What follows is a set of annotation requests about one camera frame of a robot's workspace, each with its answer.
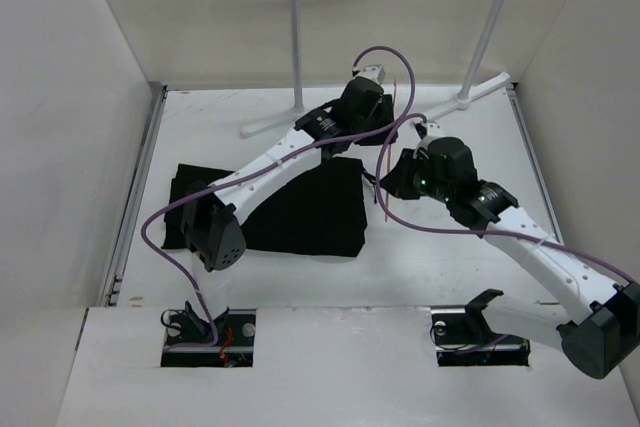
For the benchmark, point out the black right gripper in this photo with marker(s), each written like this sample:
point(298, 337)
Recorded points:
point(400, 174)

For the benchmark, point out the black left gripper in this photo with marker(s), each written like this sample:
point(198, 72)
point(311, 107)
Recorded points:
point(383, 111)

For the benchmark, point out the black trousers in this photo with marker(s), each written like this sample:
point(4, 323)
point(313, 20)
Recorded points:
point(319, 213)

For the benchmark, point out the pink wire hanger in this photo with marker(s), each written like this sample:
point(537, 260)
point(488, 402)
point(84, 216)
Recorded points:
point(389, 152)

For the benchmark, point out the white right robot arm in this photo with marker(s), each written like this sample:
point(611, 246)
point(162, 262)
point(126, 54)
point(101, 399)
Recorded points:
point(595, 320)

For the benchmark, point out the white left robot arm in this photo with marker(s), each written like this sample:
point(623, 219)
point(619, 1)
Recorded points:
point(213, 214)

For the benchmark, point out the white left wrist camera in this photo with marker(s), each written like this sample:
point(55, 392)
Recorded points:
point(375, 73)

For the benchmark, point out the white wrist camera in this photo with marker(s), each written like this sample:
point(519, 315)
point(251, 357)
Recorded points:
point(375, 73)
point(428, 132)

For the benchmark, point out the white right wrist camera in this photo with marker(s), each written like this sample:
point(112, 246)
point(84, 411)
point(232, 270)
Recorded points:
point(428, 132)

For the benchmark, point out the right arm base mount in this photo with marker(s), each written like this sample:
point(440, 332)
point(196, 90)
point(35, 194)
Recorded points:
point(462, 337)

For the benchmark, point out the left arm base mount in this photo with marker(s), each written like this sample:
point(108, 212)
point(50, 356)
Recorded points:
point(188, 341)

